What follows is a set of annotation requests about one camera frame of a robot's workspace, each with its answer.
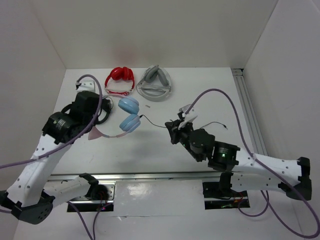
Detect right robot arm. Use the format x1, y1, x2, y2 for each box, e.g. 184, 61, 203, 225
165, 119, 312, 201

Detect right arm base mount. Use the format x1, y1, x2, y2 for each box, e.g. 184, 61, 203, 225
202, 182, 250, 210

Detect pink blue cat-ear headphones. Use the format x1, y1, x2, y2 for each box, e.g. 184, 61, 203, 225
87, 96, 142, 141

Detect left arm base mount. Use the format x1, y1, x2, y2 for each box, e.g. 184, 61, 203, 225
70, 181, 116, 213

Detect red headphones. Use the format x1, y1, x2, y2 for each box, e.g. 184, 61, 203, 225
104, 66, 136, 96

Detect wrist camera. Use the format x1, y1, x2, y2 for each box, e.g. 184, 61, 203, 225
178, 104, 198, 130
75, 79, 96, 93

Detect thin black headphone cable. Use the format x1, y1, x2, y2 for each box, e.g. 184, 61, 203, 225
139, 114, 228, 131

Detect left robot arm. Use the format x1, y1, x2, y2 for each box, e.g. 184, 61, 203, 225
0, 91, 109, 225

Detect grey white headphones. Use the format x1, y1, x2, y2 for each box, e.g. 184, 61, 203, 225
136, 65, 173, 102

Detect aluminium side rail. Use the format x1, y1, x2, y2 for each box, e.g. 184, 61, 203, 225
231, 68, 268, 155

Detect aluminium front rail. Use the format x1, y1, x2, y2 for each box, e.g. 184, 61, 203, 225
47, 169, 226, 182

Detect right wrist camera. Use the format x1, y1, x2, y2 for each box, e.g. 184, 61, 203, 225
178, 104, 198, 130

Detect black headphones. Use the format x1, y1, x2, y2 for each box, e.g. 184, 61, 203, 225
95, 96, 114, 125

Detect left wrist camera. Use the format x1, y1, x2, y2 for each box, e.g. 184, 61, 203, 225
75, 79, 96, 93

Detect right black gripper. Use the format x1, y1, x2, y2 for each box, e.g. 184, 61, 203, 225
164, 118, 202, 161

